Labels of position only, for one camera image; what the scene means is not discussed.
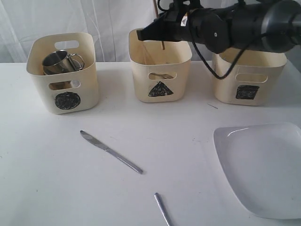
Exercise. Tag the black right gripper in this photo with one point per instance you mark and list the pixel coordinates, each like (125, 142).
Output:
(190, 22)

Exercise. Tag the wooden chopstick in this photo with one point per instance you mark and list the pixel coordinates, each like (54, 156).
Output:
(158, 21)
(146, 55)

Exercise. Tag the small steel fork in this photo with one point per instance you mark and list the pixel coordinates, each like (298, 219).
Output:
(164, 76)

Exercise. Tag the stainless steel mug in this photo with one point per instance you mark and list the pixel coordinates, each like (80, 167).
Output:
(63, 62)

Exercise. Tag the stainless steel bowl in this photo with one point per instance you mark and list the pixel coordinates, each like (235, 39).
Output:
(49, 71)

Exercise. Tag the steel table knife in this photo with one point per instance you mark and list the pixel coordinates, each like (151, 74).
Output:
(107, 149)

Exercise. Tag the steel utensil handle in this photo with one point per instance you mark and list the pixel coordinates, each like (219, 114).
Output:
(162, 209)

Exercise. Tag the white square ceramic plate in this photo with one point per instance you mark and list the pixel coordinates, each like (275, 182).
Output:
(262, 164)

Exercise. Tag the white ceramic bowl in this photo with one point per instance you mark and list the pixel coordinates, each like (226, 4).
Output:
(74, 83)

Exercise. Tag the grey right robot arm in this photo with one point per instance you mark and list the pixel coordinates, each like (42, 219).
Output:
(268, 25)

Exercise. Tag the white backdrop curtain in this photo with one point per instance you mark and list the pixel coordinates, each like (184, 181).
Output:
(107, 21)

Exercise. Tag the cream bin with triangle mark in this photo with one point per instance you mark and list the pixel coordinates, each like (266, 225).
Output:
(174, 60)

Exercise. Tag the cream bin with circle mark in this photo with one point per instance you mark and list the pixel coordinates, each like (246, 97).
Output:
(55, 90)

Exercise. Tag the cream bin with square mark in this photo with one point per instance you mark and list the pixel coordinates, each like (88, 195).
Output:
(251, 80)

